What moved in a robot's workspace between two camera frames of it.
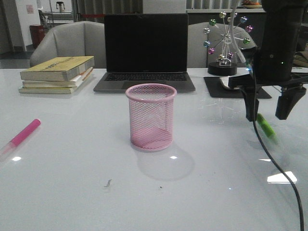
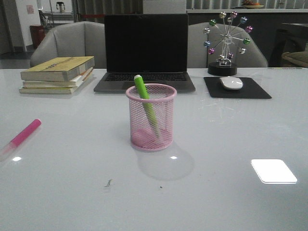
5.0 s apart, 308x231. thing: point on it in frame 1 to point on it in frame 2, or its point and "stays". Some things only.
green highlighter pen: [265, 126] to [144, 94]
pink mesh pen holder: [151, 115] stays
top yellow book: [58, 69] stays
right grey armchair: [210, 42] stays
